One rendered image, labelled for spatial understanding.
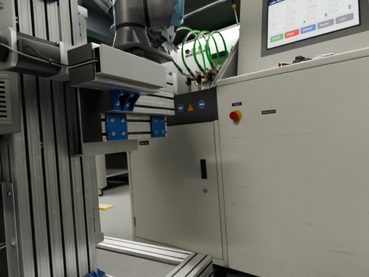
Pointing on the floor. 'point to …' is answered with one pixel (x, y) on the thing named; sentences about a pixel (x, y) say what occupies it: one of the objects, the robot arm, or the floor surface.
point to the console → (296, 160)
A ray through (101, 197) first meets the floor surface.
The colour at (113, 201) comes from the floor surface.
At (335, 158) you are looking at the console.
